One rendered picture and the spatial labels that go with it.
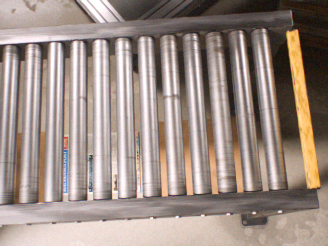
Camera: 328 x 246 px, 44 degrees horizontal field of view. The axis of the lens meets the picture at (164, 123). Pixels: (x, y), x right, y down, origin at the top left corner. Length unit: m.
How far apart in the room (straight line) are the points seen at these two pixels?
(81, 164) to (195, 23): 0.50
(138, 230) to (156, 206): 0.81
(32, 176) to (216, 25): 0.65
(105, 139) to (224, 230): 0.91
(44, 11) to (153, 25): 1.14
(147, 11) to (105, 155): 0.96
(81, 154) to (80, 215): 0.16
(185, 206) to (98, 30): 0.55
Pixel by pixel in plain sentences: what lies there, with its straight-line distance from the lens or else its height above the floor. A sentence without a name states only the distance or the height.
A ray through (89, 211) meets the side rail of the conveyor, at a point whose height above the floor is 0.80.
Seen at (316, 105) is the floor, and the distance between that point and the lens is 2.03.
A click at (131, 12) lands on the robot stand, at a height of 0.21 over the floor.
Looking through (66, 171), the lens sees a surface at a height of 0.01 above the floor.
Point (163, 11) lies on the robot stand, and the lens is 1.87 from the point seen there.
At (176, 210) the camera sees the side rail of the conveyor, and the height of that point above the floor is 0.80.
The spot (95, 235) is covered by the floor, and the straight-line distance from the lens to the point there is 1.88.
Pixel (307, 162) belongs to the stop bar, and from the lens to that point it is 1.08.
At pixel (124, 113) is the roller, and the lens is 1.10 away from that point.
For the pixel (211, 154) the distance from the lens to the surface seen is 1.88.
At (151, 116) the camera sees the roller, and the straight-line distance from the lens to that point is 1.09.
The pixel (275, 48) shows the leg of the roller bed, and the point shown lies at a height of 0.66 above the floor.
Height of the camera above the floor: 1.84
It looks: 75 degrees down
